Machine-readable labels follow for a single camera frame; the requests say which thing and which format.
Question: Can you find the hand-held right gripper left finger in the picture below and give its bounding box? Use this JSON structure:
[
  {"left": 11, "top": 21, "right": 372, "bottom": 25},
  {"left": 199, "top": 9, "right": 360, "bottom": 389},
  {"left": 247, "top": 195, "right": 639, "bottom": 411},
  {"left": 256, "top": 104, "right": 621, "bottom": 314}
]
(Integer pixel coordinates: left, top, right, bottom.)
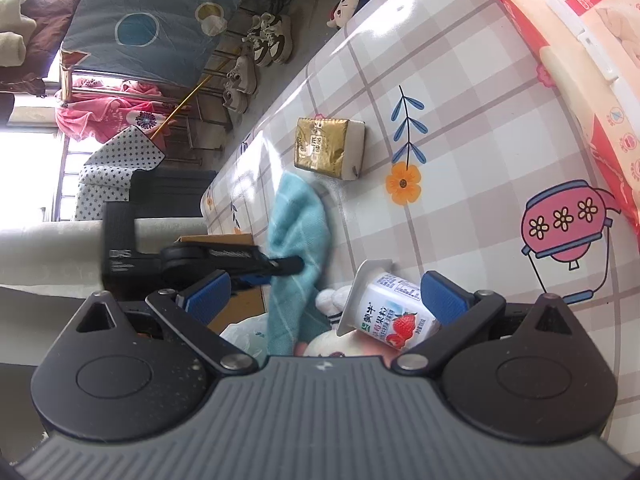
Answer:
[{"left": 75, "top": 269, "right": 258, "bottom": 374}]

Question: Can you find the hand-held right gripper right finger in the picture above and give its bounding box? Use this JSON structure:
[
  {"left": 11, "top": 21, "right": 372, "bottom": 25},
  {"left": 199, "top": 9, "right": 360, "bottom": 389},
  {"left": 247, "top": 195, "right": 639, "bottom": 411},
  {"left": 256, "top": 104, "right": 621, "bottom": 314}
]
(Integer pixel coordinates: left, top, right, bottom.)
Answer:
[{"left": 390, "top": 270, "right": 572, "bottom": 376}]

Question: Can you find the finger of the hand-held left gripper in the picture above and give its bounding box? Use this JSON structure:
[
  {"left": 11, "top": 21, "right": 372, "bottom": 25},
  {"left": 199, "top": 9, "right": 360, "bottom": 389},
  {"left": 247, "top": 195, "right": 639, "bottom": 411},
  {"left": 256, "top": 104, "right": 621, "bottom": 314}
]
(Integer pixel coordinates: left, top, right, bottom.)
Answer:
[{"left": 160, "top": 241, "right": 306, "bottom": 287}]

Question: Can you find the brown cardboard box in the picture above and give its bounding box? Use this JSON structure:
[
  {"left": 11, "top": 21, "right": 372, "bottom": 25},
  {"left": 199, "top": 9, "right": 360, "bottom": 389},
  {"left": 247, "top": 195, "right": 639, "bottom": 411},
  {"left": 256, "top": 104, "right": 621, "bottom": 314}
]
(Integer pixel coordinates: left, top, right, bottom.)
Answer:
[{"left": 177, "top": 232, "right": 267, "bottom": 333}]

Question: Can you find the strawberry yogurt cup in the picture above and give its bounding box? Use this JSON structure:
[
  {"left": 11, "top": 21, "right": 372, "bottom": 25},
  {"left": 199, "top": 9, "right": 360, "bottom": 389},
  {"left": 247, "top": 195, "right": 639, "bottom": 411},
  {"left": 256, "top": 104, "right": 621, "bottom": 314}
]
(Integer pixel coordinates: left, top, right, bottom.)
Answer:
[{"left": 336, "top": 259, "right": 443, "bottom": 352}]

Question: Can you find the teal checked towel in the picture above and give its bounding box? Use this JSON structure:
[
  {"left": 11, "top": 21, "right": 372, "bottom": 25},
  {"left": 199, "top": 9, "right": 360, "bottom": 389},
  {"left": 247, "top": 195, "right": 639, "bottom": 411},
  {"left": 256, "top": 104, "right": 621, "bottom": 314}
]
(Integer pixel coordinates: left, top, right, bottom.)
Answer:
[{"left": 265, "top": 171, "right": 332, "bottom": 356}]

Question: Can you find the pink round plush toy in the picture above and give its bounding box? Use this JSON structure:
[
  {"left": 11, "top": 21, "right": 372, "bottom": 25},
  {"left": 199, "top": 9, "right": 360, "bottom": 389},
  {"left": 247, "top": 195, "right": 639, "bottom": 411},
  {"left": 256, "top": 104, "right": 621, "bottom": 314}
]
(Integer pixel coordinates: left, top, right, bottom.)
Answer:
[{"left": 292, "top": 285, "right": 401, "bottom": 359}]

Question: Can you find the gold tissue pack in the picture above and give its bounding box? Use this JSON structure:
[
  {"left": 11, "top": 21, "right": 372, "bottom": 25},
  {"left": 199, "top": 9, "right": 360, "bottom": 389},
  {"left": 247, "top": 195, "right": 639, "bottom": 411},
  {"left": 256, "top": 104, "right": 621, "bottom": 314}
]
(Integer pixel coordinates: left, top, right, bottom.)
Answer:
[{"left": 292, "top": 116, "right": 366, "bottom": 181}]

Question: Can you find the white green plastic bag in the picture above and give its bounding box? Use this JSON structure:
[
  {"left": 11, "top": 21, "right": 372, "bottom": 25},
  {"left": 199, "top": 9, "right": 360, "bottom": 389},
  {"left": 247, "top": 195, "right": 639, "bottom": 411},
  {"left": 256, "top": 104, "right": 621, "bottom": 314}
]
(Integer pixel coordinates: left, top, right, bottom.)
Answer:
[{"left": 220, "top": 312, "right": 271, "bottom": 361}]

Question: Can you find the white textured cloth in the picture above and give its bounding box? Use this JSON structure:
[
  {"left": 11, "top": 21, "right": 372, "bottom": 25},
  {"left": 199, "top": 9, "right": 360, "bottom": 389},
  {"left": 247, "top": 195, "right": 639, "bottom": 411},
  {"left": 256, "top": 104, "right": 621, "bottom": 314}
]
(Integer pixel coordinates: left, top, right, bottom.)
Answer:
[{"left": 0, "top": 220, "right": 208, "bottom": 301}]

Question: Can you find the dark grey cabinet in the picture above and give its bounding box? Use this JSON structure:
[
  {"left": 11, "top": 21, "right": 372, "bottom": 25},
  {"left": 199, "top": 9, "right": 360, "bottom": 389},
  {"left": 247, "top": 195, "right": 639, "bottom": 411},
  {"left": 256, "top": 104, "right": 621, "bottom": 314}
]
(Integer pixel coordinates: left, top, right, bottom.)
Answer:
[{"left": 131, "top": 169, "right": 217, "bottom": 221}]

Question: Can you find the star print cloth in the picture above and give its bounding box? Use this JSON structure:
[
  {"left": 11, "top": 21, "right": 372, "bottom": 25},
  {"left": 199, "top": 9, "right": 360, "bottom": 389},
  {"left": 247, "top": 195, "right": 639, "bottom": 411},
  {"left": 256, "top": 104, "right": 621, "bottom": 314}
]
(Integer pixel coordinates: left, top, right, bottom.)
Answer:
[{"left": 74, "top": 125, "right": 167, "bottom": 222}]

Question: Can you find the pink floral cloth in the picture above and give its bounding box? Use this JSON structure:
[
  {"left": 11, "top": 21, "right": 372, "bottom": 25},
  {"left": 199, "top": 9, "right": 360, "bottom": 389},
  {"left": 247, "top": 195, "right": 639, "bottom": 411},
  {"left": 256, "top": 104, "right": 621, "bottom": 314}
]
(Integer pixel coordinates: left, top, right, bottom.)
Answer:
[{"left": 55, "top": 77, "right": 178, "bottom": 143}]

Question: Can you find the yellow broom stick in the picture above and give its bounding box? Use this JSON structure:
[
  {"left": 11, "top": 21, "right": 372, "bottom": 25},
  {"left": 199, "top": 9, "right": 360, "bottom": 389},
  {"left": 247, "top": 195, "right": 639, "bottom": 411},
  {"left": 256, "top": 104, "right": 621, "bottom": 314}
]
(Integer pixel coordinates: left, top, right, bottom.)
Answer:
[{"left": 147, "top": 72, "right": 213, "bottom": 141}]

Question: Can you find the checked floral tablecloth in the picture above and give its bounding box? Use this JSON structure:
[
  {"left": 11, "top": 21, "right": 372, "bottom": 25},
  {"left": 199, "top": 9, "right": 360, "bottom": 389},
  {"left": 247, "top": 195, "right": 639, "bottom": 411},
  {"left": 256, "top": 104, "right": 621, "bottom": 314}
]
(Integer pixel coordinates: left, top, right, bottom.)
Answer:
[{"left": 200, "top": 0, "right": 640, "bottom": 456}]

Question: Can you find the cream cloth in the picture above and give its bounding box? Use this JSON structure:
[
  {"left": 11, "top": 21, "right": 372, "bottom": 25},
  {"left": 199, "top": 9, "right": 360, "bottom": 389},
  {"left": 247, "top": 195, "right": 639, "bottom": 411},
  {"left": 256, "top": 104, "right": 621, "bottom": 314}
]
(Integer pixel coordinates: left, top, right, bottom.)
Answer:
[{"left": 0, "top": 0, "right": 36, "bottom": 67}]

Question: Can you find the brown cloth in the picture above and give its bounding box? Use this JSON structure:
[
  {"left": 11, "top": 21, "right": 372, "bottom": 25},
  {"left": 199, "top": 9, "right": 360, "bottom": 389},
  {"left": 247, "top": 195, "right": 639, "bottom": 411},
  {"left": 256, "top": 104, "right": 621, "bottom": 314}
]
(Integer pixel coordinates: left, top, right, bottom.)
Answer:
[{"left": 0, "top": 0, "right": 81, "bottom": 96}]

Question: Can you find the blue bedsheet with circles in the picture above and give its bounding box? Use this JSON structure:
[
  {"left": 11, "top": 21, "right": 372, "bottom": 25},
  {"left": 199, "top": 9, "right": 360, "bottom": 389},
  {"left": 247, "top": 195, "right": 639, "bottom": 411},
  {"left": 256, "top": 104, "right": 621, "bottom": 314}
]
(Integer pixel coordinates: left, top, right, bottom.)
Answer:
[{"left": 60, "top": 0, "right": 311, "bottom": 88}]

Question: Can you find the red wet wipes pack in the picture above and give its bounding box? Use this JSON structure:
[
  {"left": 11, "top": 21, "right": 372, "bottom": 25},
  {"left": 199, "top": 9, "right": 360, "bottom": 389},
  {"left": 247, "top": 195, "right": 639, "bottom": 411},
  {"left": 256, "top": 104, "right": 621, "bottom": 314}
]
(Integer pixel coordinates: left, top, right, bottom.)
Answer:
[{"left": 492, "top": 0, "right": 640, "bottom": 248}]

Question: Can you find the black haired plush doll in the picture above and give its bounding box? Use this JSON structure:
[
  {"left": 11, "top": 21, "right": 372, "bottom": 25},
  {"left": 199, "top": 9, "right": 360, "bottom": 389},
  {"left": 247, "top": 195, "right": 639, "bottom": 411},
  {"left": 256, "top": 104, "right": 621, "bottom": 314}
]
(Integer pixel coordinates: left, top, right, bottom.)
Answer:
[{"left": 326, "top": 0, "right": 378, "bottom": 29}]

